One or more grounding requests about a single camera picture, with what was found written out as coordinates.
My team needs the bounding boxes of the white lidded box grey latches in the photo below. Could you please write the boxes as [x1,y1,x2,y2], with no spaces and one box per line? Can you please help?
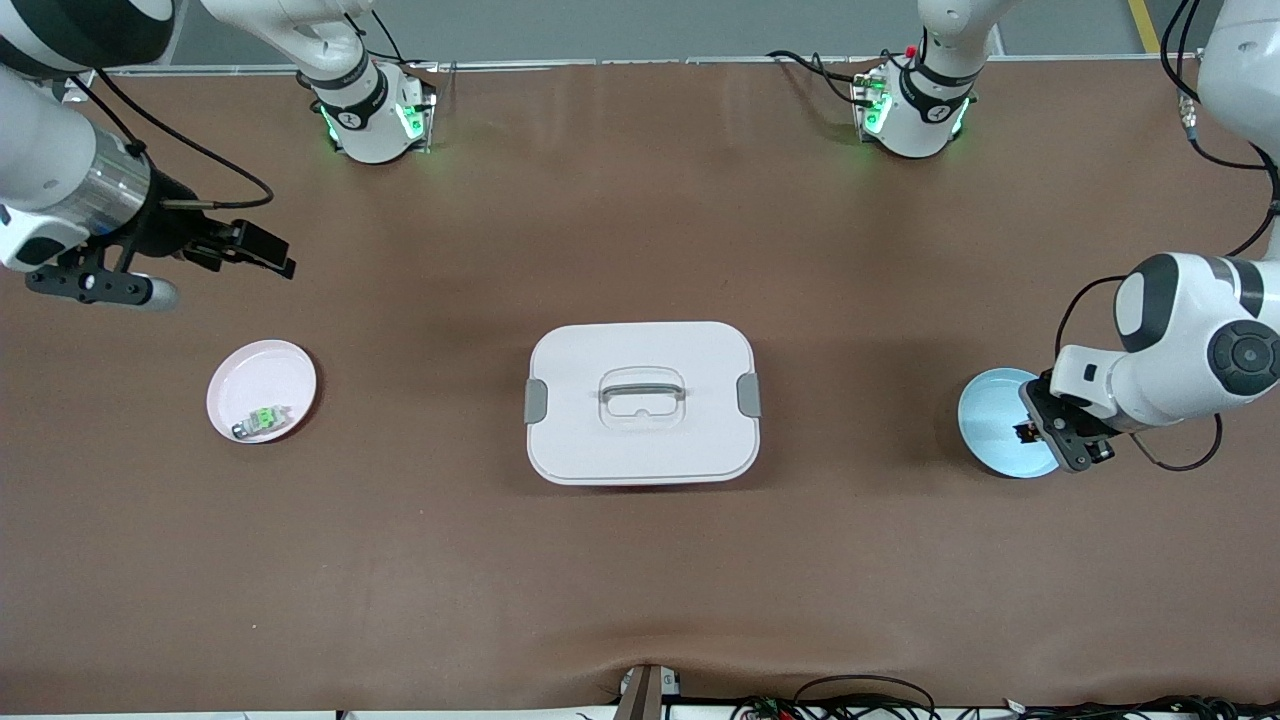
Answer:
[524,321,763,487]

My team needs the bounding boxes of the light blue round plate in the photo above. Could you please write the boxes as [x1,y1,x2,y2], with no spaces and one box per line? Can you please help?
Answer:
[957,367,1063,480]

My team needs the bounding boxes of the pink round plate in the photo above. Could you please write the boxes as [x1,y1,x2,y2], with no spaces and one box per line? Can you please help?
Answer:
[206,339,319,445]

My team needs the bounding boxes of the brown table mat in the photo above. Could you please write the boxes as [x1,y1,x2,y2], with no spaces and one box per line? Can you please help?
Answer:
[0,58,1280,716]

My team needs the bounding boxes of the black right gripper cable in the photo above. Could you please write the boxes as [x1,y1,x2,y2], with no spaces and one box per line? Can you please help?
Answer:
[92,70,276,211]

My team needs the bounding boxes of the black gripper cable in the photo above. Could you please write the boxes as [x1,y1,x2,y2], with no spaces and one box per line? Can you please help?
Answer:
[1053,0,1280,473]
[92,70,276,211]

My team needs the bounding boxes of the green push-button switch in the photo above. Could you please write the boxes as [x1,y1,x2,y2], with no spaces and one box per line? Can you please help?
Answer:
[231,404,293,442]

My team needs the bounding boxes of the black right arm base cable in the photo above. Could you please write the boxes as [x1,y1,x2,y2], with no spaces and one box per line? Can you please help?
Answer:
[325,0,441,76]

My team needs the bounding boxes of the black arm base cable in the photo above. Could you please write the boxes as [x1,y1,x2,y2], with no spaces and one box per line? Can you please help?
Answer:
[325,0,441,76]
[767,48,886,109]

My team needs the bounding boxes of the black flat cable bundle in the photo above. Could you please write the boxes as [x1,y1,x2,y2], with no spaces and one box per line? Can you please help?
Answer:
[1000,693,1280,720]

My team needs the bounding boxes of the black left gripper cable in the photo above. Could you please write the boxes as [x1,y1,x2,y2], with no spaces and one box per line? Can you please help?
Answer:
[1053,0,1280,473]

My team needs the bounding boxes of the black cable bundle with loop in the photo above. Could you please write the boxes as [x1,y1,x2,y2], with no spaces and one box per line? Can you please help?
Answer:
[730,675,941,720]

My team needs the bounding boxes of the black left arm base cable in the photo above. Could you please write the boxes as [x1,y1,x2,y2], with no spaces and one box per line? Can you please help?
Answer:
[767,48,886,109]

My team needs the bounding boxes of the camera mount post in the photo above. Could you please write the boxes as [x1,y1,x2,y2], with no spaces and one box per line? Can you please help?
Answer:
[613,663,684,720]

